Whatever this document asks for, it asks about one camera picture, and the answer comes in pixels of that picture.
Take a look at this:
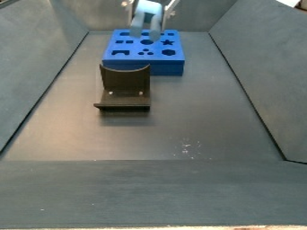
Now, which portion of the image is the black fixture stand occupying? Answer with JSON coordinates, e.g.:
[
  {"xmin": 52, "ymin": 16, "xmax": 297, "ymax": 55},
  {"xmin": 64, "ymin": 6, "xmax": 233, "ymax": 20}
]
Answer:
[{"xmin": 93, "ymin": 66, "xmax": 150, "ymax": 110}]

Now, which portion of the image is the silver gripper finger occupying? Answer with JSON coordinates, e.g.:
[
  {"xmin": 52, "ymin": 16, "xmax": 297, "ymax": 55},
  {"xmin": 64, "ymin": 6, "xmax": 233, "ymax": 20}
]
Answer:
[
  {"xmin": 161, "ymin": 0, "xmax": 180, "ymax": 30},
  {"xmin": 121, "ymin": 0, "xmax": 138, "ymax": 24}
]

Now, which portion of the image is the blue foam shape tray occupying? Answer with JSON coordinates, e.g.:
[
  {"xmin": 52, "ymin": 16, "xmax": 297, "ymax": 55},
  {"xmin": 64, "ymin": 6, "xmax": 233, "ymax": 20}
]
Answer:
[{"xmin": 101, "ymin": 30, "xmax": 184, "ymax": 76}]

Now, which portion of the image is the light blue square-circle object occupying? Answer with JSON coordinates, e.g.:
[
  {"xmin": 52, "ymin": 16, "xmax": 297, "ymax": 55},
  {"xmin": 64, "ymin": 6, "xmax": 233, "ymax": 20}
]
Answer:
[{"xmin": 129, "ymin": 0, "xmax": 162, "ymax": 41}]

